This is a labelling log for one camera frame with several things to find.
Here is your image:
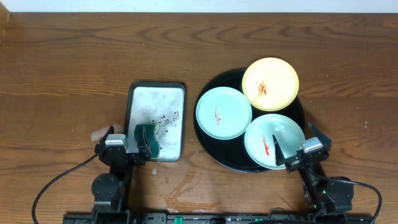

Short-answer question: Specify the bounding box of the yellow plate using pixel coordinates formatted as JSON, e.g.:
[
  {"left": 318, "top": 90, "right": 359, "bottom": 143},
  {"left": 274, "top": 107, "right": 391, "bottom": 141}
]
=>
[{"left": 241, "top": 57, "right": 299, "bottom": 111}]

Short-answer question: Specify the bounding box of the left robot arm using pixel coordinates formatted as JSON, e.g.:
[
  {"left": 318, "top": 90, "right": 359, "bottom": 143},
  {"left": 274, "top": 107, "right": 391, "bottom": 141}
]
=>
[{"left": 91, "top": 124, "right": 152, "bottom": 223}]

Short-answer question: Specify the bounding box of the left black cable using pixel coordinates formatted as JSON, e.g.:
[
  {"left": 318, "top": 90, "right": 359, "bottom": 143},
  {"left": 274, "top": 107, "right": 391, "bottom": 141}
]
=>
[{"left": 31, "top": 152, "right": 100, "bottom": 224}]

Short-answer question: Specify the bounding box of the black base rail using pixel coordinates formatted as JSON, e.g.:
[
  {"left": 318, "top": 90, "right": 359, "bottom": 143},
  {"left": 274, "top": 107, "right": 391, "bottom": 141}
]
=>
[{"left": 62, "top": 211, "right": 373, "bottom": 224}]

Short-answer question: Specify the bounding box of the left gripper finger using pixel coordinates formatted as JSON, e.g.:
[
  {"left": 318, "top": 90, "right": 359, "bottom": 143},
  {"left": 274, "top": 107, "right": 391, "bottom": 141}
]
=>
[
  {"left": 137, "top": 124, "right": 152, "bottom": 159},
  {"left": 98, "top": 126, "right": 114, "bottom": 144}
]

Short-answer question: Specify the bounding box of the mint green plate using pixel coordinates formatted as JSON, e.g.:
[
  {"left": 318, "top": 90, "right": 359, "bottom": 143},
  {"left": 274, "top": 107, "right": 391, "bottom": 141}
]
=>
[
  {"left": 244, "top": 114, "right": 305, "bottom": 170},
  {"left": 195, "top": 86, "right": 252, "bottom": 140}
]

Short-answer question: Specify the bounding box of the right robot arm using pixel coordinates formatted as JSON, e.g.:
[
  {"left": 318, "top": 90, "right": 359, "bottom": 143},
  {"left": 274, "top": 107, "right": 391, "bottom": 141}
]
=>
[{"left": 272, "top": 123, "right": 354, "bottom": 220}]

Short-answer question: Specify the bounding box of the black rectangular soapy tray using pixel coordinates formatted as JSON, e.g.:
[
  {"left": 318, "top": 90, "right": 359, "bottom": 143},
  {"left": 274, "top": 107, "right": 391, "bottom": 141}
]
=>
[{"left": 124, "top": 82, "right": 185, "bottom": 162}]

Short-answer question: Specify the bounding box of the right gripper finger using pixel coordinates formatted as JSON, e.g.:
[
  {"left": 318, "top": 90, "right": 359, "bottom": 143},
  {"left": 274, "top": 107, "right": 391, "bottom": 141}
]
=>
[
  {"left": 272, "top": 135, "right": 285, "bottom": 166},
  {"left": 308, "top": 121, "right": 331, "bottom": 149}
]

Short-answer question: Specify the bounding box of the right black cable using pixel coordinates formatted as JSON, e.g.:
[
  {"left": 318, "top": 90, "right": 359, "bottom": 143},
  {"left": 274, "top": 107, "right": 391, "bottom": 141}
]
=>
[{"left": 313, "top": 174, "right": 383, "bottom": 224}]

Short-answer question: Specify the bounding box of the black cable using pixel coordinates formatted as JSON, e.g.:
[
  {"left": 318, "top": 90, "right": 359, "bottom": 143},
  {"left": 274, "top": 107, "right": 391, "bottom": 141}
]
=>
[
  {"left": 313, "top": 174, "right": 383, "bottom": 224},
  {"left": 31, "top": 152, "right": 100, "bottom": 224}
]

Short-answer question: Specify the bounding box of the green yellow sponge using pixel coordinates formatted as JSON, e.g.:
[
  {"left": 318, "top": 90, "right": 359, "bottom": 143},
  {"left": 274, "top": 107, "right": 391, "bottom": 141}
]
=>
[{"left": 134, "top": 124, "right": 159, "bottom": 160}]

